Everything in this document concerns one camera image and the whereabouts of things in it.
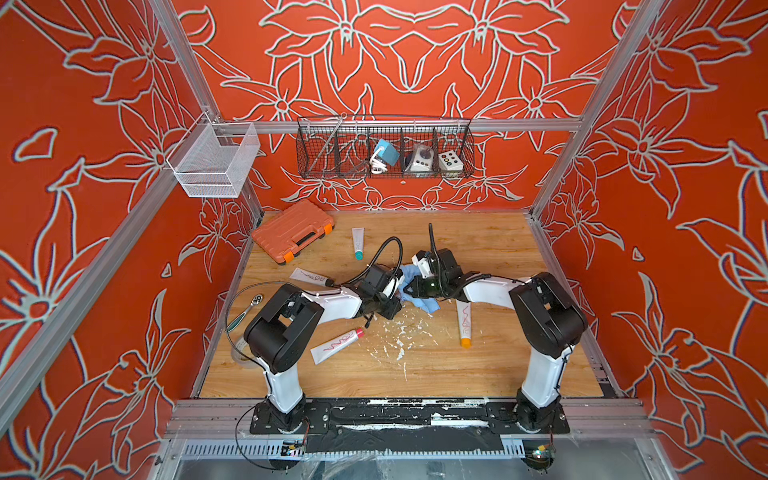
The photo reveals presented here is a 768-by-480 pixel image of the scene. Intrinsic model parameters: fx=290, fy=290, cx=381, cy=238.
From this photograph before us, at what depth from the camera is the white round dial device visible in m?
0.92

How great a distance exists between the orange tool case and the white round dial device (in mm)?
393

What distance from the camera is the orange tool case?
3.45ft
